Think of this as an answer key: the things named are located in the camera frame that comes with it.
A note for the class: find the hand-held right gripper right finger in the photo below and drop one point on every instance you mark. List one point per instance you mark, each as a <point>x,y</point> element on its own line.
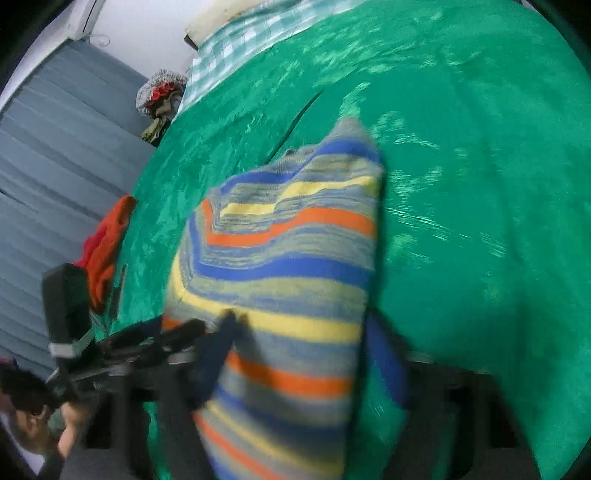
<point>388,364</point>

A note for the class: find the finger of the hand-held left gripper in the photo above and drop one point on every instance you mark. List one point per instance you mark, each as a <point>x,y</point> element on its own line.
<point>152,333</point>
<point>147,360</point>

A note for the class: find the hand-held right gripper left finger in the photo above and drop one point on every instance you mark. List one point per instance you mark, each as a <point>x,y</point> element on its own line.
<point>212,364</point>

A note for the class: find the striped knit sweater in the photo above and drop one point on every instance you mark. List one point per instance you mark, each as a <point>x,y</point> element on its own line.
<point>286,300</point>

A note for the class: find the person's left hand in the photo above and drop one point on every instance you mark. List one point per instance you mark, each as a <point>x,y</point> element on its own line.
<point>74,422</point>

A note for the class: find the orange knit garment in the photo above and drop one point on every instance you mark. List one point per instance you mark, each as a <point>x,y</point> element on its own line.
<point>111,258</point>

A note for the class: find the red knit garment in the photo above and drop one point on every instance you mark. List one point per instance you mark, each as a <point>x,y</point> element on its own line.
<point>90,244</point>

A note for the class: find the grey-blue curtain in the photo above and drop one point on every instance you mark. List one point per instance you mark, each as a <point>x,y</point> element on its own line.
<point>60,184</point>

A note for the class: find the green floral blanket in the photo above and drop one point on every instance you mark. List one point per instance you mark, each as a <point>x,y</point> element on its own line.
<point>461,207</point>

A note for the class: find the grey knitted hat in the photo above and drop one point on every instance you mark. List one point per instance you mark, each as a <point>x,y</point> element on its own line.
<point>159,92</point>

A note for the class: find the green checked bed sheet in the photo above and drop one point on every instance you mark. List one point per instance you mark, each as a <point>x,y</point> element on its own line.
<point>231,50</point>

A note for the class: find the white air conditioner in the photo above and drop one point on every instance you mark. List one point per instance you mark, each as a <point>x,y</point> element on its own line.
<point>87,16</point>

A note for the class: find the cream pillow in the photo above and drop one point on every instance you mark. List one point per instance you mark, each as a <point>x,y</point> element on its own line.
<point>221,16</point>

